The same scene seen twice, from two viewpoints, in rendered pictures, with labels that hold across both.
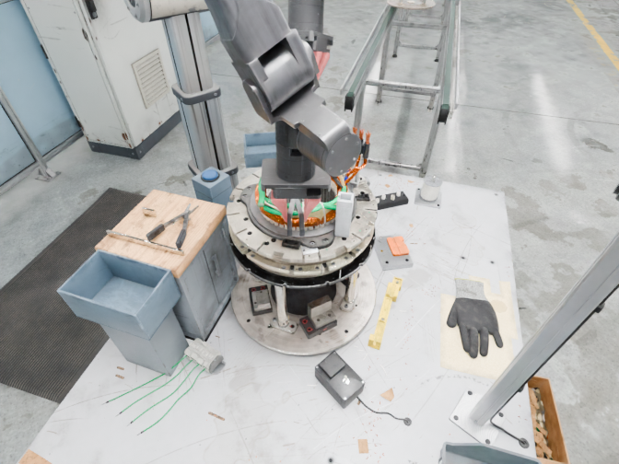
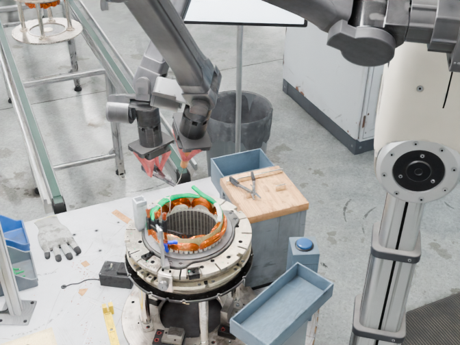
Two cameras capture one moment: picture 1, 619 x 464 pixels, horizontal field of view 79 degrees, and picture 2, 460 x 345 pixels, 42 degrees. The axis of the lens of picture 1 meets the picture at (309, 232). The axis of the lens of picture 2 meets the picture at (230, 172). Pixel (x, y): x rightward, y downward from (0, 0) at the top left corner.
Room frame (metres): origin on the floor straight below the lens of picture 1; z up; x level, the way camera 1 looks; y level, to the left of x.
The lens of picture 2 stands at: (1.56, -0.66, 2.08)
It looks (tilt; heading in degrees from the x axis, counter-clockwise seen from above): 35 degrees down; 139
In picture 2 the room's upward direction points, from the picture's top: 1 degrees clockwise
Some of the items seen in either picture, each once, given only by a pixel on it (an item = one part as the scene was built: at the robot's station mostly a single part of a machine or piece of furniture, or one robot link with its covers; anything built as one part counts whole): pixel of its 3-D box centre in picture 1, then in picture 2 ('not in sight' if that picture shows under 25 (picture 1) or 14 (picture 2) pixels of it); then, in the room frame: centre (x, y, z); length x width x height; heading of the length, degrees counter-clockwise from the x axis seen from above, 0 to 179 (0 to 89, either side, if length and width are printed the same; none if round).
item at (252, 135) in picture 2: not in sight; (236, 134); (-0.55, 1.19, 0.39); 0.39 x 0.39 x 0.35
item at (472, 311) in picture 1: (474, 315); not in sight; (0.53, -0.42, 0.79); 0.24 x 0.13 x 0.02; 164
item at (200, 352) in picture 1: (204, 354); not in sight; (0.41, 0.25, 0.80); 0.10 x 0.05 x 0.04; 58
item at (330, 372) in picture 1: (339, 377); (118, 273); (0.36, -0.07, 0.81); 0.10 x 0.06 x 0.06; 41
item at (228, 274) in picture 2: not in sight; (224, 275); (0.76, 0.01, 1.05); 0.09 x 0.04 x 0.01; 76
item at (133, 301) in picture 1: (139, 321); (241, 199); (0.43, 0.36, 0.92); 0.17 x 0.11 x 0.28; 71
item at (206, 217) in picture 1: (165, 229); (263, 193); (0.57, 0.31, 1.05); 0.20 x 0.19 x 0.02; 161
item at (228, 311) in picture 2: not in sight; (231, 312); (0.72, 0.07, 0.85); 0.06 x 0.04 x 0.05; 122
